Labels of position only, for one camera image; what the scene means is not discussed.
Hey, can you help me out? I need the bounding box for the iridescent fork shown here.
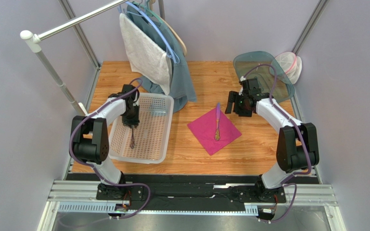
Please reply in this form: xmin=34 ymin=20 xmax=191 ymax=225
xmin=130 ymin=125 xmax=136 ymax=149

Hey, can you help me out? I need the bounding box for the iridescent table knife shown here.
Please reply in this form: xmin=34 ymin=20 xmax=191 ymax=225
xmin=214 ymin=103 xmax=221 ymax=141

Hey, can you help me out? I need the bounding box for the magenta paper napkin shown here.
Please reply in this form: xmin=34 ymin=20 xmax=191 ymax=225
xmin=187 ymin=108 xmax=241 ymax=155

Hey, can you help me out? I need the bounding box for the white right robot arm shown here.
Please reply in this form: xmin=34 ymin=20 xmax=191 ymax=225
xmin=225 ymin=77 xmax=319 ymax=201

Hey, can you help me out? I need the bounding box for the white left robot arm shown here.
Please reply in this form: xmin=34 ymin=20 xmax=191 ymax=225
xmin=68 ymin=84 xmax=140 ymax=198

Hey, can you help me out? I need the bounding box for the white plastic basket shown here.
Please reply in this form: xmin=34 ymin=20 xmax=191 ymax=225
xmin=108 ymin=93 xmax=174 ymax=164

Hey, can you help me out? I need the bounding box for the transparent teal plastic lid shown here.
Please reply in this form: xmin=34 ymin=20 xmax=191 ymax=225
xmin=233 ymin=51 xmax=294 ymax=103

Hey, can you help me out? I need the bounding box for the blue-grey shirt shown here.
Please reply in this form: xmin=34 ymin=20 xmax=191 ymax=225
xmin=124 ymin=5 xmax=197 ymax=113

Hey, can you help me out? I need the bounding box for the white towel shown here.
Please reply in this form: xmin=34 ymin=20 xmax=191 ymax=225
xmin=119 ymin=13 xmax=173 ymax=95

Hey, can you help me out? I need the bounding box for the white mesh laundry bag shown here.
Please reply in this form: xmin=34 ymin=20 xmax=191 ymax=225
xmin=271 ymin=52 xmax=303 ymax=85

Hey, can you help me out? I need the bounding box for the blue clothes hanger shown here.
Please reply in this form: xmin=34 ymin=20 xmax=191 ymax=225
xmin=119 ymin=1 xmax=180 ymax=64

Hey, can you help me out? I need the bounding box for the green clothes hanger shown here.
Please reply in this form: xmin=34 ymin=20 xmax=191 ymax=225
xmin=132 ymin=0 xmax=166 ymax=24

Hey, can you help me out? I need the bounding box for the wooden clothes hanger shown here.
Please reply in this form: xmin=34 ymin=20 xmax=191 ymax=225
xmin=149 ymin=0 xmax=187 ymax=56

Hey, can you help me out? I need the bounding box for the white clothes rack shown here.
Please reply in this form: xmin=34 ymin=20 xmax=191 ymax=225
xmin=19 ymin=0 xmax=124 ymax=115

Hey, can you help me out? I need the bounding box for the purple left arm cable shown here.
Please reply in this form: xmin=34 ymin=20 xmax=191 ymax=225
xmin=68 ymin=77 xmax=152 ymax=220

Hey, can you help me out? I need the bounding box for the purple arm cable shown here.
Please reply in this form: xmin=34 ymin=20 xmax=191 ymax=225
xmin=68 ymin=77 xmax=152 ymax=220
xmin=240 ymin=64 xmax=313 ymax=224

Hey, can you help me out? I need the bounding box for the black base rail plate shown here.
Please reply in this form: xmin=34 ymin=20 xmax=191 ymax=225
xmin=96 ymin=174 xmax=287 ymax=212

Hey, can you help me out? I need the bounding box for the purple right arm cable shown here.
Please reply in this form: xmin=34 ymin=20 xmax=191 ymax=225
xmin=240 ymin=64 xmax=313 ymax=224

